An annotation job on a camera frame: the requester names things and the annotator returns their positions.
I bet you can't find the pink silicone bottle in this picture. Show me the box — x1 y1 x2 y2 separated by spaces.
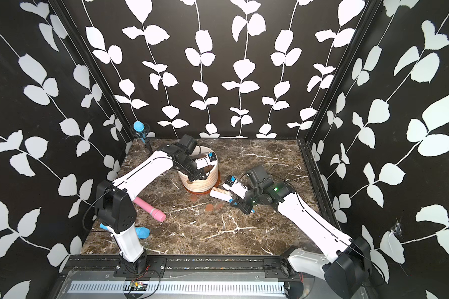
133 197 166 223

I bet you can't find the white ceramic pot with mud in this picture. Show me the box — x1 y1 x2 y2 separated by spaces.
177 145 220 194

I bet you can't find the white slotted cable duct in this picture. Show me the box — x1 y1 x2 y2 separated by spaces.
65 280 286 297

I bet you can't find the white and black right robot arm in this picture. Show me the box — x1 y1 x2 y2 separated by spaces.
223 166 372 299

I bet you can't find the blue silicone bottle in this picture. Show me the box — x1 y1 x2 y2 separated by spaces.
99 224 150 239

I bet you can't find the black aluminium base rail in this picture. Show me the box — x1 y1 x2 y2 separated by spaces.
61 254 307 281

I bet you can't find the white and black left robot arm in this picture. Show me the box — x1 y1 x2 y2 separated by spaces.
95 135 207 278

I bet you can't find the blue microphone on tripod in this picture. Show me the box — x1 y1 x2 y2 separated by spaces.
132 120 153 154

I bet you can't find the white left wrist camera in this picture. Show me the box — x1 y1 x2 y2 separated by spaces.
195 152 218 169

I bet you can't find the small green circuit board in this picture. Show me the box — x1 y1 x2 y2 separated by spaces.
128 282 148 293

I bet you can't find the terracotta saucer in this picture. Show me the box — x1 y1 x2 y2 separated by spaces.
182 171 221 195

